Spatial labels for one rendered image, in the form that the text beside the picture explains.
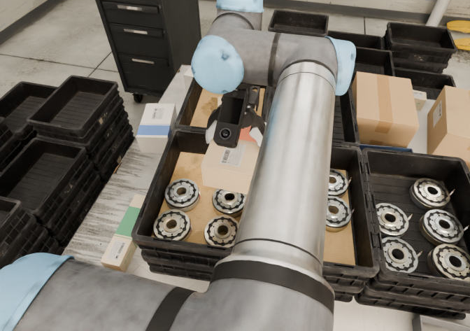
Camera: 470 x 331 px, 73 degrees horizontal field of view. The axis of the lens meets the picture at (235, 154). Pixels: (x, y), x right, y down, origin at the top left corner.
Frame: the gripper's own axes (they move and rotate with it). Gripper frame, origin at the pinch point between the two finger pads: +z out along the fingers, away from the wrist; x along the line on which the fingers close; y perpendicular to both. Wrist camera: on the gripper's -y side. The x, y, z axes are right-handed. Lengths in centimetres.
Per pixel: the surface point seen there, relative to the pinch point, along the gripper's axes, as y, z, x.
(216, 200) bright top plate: 0.5, 23.8, 6.1
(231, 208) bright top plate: -1.2, 23.9, 1.0
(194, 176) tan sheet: 9.3, 26.6, 16.3
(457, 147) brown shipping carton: 46, 29, -71
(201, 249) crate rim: -18.1, 16.9, 4.0
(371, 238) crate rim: -4.7, 18.2, -36.1
